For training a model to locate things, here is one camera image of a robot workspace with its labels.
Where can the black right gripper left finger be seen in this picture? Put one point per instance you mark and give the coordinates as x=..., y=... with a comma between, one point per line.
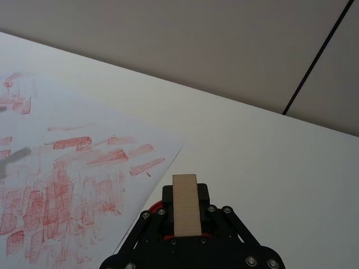
x=152, y=224

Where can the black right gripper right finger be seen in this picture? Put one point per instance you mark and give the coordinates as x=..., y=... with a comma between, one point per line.
x=224, y=221

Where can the wooden stamp block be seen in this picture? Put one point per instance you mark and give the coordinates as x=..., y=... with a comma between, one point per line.
x=185, y=204

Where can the white paper with red stamp marks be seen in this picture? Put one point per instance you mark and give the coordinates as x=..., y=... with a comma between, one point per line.
x=70, y=173

